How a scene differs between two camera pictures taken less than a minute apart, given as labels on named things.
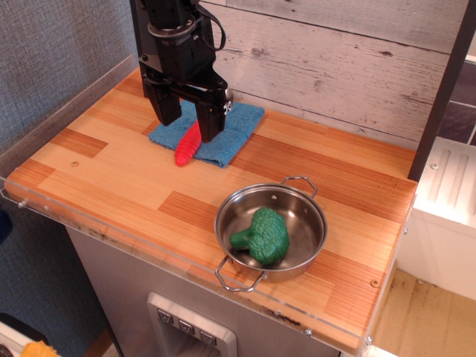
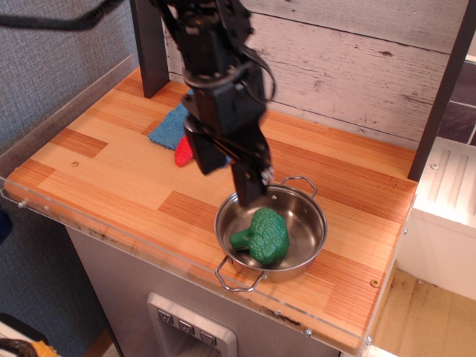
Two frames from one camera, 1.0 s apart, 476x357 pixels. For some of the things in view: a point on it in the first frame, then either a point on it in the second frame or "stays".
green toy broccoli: x=267 y=238 stays
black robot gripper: x=190 y=65 -> x=226 y=113
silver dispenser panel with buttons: x=178 y=332 stays
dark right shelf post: x=434 y=123 stays
